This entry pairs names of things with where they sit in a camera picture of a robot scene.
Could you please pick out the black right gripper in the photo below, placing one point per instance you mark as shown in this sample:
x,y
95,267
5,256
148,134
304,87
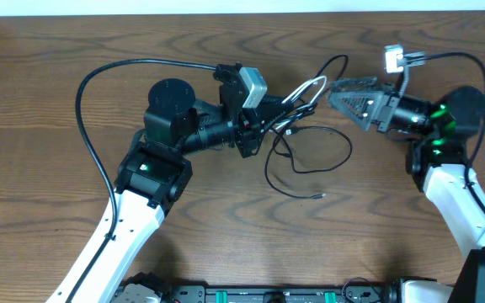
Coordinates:
x,y
380,105

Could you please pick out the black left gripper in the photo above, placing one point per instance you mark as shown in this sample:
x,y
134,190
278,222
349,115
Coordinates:
x,y
252,130

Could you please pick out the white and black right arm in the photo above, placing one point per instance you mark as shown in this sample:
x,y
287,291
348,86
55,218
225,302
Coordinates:
x,y
437,161

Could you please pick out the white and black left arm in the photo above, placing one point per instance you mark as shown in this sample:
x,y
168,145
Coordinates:
x,y
154,173

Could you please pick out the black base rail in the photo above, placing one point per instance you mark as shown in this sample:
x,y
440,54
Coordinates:
x,y
301,294

